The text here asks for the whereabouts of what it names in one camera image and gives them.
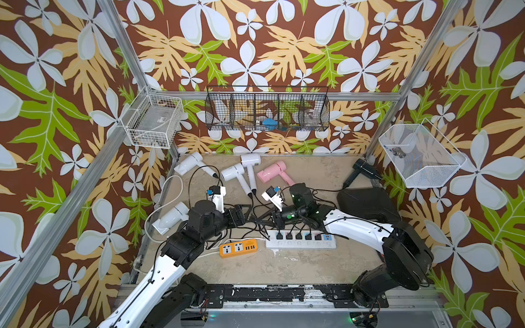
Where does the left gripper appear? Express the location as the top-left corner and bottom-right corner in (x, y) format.
(199, 203), (250, 243)

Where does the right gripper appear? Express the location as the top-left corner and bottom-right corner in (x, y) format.
(257, 204), (308, 230)

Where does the black dryer power cable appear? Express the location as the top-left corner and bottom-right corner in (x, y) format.
(311, 188), (354, 241)

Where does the white multicolour power strip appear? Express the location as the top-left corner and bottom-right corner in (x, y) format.
(265, 230), (336, 250)

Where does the orange power strip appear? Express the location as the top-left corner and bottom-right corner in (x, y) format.
(220, 239), (258, 258)

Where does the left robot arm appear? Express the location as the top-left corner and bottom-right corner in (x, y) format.
(99, 200), (252, 327)

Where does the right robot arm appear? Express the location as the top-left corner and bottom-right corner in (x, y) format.
(262, 183), (434, 307)

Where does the white hair dryer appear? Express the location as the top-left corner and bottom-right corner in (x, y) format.
(174, 153), (219, 178)
(221, 163), (253, 199)
(241, 153), (261, 195)
(153, 202), (189, 235)

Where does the pink hair dryer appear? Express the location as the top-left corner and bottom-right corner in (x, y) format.
(257, 161), (295, 186)

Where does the white hair dryer near left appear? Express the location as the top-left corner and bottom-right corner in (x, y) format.
(153, 202), (189, 235)

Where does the white hair dryer far left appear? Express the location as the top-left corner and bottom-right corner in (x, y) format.
(174, 153), (219, 178)

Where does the black plastic tool case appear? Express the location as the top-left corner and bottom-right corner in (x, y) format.
(336, 187), (402, 224)

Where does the black hair dryer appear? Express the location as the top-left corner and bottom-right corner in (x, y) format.
(343, 159), (382, 189)

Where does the blue object in basket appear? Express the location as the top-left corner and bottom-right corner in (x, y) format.
(262, 118), (278, 131)

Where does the metal clip in basket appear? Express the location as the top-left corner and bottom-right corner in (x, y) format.
(390, 147), (407, 159)

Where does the white mesh basket right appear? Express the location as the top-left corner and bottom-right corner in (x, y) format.
(379, 119), (467, 189)

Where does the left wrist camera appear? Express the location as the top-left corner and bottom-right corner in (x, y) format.
(206, 185), (226, 213)

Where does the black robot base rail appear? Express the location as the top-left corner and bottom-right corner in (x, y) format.
(200, 283), (390, 309)

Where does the black wire basket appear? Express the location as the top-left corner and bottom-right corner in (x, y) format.
(204, 86), (330, 132)

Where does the white wire basket left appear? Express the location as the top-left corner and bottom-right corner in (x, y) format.
(121, 87), (185, 149)

